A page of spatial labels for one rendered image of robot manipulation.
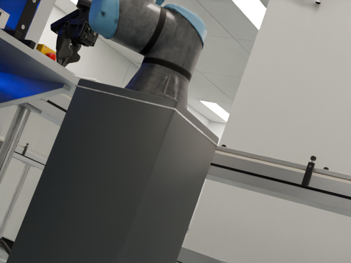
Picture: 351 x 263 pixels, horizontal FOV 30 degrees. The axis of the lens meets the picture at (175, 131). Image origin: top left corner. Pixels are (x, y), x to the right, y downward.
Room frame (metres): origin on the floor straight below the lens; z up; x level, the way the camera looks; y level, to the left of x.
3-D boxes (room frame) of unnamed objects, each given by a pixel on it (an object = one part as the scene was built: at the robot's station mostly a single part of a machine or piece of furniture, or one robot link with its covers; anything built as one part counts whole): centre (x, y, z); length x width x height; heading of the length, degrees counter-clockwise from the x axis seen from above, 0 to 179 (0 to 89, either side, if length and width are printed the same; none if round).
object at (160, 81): (1.42, 0.07, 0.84); 0.15 x 0.15 x 0.10
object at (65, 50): (1.87, 0.39, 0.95); 0.06 x 0.03 x 0.09; 53
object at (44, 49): (2.23, 0.54, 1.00); 0.08 x 0.07 x 0.07; 53
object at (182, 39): (1.42, 0.07, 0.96); 0.13 x 0.12 x 0.14; 110
